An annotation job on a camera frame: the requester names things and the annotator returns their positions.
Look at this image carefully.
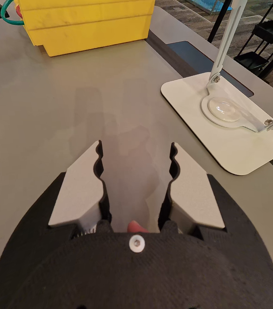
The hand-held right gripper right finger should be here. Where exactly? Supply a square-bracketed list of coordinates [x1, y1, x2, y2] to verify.
[158, 142, 226, 234]

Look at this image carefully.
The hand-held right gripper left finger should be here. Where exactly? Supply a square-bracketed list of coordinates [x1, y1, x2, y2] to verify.
[48, 140, 113, 229]

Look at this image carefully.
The yellow plastic bin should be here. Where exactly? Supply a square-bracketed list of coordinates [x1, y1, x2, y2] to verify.
[14, 0, 156, 57]

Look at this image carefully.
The green ethernet cable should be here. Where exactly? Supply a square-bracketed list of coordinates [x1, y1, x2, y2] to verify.
[1, 0, 26, 26]

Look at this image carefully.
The person's right hand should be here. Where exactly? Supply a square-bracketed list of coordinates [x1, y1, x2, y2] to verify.
[127, 220, 149, 234]

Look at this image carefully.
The white document stand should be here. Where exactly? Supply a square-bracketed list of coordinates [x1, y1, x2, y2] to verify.
[161, 0, 273, 176]

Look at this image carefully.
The black rolling cart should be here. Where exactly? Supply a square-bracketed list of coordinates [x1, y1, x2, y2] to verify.
[233, 0, 273, 78]

